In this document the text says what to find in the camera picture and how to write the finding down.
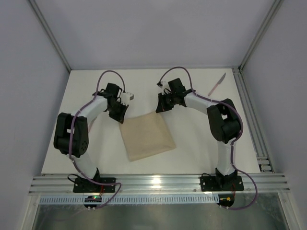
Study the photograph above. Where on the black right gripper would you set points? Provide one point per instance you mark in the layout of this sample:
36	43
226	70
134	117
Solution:
166	101

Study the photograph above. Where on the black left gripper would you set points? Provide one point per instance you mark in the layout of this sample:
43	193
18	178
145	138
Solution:
116	108

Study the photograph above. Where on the beige cloth napkin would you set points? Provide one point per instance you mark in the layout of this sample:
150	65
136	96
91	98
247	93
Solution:
145	136

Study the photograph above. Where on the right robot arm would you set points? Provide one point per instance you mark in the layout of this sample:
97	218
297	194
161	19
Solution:
224	122

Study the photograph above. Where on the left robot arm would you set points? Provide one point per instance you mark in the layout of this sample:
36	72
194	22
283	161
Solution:
72	130

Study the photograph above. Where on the left black controller board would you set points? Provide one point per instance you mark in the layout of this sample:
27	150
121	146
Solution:
92	202

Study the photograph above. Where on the black controller board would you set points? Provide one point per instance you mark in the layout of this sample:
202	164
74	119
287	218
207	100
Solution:
226	200
92	202

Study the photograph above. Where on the right black controller board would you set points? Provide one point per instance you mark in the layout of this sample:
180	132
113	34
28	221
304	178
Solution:
226	200

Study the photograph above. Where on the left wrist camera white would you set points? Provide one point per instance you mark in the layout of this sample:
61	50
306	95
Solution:
126	98

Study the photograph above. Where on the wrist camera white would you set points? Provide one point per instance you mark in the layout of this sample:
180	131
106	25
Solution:
163	85
126	98

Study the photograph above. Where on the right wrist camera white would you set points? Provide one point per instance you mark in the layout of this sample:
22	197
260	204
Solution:
163	85

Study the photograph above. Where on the fork with pink handle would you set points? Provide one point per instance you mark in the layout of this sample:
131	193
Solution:
90	126

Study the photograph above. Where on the knife with pink handle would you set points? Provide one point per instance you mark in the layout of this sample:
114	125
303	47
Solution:
217	84

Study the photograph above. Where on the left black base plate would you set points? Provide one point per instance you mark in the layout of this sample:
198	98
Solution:
82	185

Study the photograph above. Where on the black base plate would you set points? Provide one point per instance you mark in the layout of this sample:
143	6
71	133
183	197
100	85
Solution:
82	185
218	182

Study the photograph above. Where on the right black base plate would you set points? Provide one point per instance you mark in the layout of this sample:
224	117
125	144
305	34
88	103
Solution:
218	182

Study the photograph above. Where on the aluminium front rail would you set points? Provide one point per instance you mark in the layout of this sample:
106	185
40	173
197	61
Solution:
56	184

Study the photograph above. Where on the aluminium rail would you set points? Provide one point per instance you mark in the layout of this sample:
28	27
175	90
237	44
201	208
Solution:
259	144
56	184

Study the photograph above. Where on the slotted cable duct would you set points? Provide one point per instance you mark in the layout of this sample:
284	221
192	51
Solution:
132	199

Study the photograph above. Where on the right side aluminium rail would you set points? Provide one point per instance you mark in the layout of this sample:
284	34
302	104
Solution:
259	144

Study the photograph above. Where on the left aluminium frame post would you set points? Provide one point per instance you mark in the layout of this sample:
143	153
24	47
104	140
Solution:
46	28

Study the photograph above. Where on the aluminium frame post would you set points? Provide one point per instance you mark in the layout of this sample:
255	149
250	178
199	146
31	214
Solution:
264	26
46	28

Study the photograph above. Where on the right aluminium frame post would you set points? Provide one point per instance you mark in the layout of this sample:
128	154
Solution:
264	26

